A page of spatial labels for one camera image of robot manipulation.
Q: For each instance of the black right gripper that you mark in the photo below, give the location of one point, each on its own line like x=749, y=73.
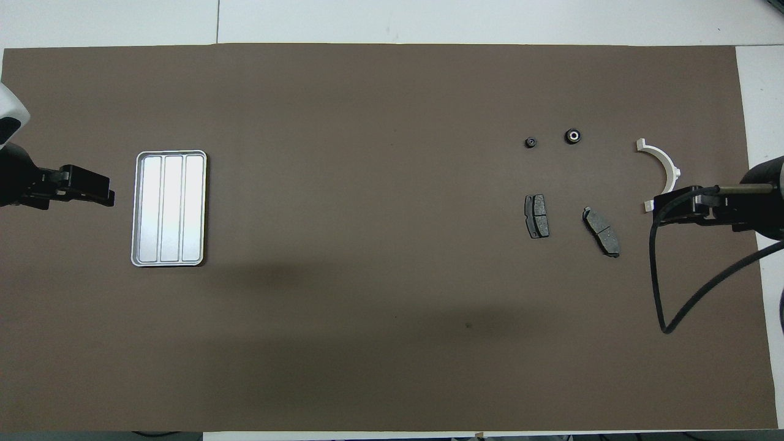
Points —
x=762, y=202

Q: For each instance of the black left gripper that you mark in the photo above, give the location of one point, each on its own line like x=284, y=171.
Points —
x=15, y=177

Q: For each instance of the large black bearing gear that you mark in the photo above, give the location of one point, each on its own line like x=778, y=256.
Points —
x=572, y=136

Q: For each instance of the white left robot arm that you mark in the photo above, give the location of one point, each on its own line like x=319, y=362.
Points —
x=12, y=110

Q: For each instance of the silver metal tray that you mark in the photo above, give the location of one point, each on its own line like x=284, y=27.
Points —
x=169, y=208

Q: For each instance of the long dark brake pad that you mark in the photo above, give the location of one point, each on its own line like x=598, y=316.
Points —
x=603, y=233

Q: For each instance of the small rectangular brake pad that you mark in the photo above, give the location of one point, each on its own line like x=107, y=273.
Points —
x=538, y=214

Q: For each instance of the brown table mat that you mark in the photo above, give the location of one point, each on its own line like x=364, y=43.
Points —
x=367, y=184

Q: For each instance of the white semicircular plastic bracket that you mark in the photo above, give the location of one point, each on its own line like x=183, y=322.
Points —
x=664, y=160

